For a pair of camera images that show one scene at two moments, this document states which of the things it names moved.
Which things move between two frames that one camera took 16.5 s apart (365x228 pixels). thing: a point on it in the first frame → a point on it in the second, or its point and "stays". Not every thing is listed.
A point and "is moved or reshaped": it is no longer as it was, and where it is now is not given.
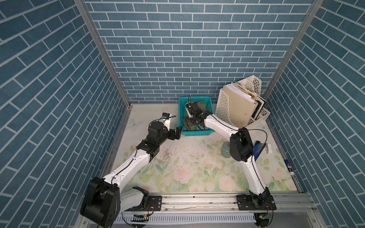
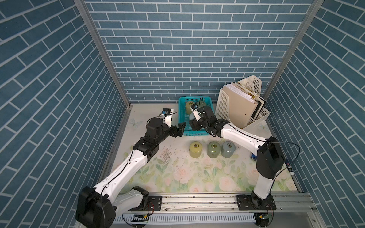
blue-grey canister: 225,150 stays
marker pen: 289,167 stays
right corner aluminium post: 293,45 stays
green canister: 193,128 is moved or reshaped
